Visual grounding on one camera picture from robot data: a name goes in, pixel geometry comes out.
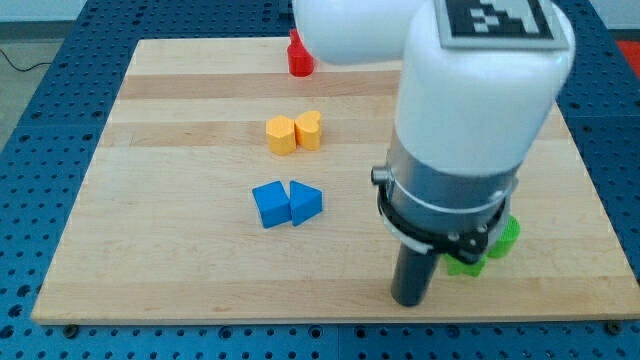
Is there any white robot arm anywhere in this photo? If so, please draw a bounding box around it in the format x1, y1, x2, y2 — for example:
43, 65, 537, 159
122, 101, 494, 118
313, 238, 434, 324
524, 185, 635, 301
293, 1, 575, 264

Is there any yellow hexagon block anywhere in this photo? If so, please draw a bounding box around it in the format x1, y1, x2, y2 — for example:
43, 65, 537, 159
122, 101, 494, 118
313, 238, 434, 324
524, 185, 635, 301
265, 115, 297, 156

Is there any blue triangle block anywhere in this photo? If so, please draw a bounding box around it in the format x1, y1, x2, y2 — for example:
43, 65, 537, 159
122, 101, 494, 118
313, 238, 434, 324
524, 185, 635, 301
290, 180, 323, 226

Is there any blue cube block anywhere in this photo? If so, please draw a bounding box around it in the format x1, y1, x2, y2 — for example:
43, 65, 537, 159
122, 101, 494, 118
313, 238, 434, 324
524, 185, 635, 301
252, 181, 292, 229

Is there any yellow heart block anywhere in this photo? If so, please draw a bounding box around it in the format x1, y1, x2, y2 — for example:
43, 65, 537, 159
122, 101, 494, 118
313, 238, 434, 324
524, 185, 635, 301
294, 110, 322, 151

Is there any wooden board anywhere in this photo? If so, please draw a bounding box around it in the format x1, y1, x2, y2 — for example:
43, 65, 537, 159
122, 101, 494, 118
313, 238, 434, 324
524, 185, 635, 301
31, 37, 639, 325

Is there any red block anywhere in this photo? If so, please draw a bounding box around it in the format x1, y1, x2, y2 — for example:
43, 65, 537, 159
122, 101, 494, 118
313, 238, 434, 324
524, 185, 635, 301
287, 29, 315, 77

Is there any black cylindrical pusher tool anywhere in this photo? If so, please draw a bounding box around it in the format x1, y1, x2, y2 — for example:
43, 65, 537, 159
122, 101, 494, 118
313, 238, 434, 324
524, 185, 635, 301
391, 244, 440, 307

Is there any green star block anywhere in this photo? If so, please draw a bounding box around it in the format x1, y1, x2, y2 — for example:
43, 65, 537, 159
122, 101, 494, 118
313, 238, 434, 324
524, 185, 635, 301
444, 255, 487, 277

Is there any green cylinder block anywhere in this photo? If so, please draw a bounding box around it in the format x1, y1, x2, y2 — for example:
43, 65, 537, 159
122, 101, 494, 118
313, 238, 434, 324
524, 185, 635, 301
488, 216, 521, 259

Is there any fiducial marker tag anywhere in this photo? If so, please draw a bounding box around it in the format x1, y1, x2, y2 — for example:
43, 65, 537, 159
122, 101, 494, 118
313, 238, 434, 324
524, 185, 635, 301
434, 0, 569, 51

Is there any black cable on floor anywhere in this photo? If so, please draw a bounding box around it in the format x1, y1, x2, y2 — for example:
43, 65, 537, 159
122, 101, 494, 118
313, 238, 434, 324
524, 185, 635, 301
0, 48, 54, 73

